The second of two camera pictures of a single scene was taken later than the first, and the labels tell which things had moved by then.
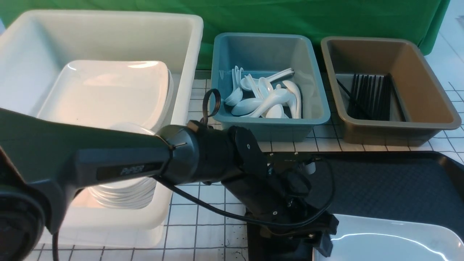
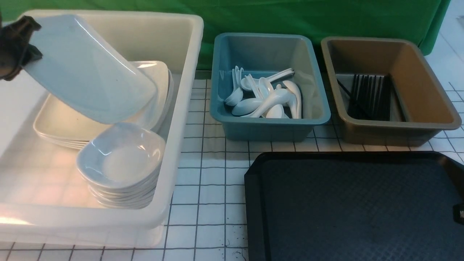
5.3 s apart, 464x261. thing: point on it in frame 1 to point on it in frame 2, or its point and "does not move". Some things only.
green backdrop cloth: [422, 22] does not move
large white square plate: [373, 238] to [81, 69]
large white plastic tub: [35, 47] does not move
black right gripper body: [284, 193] to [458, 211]
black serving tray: [427, 185] does not move
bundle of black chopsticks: [370, 98] does not move
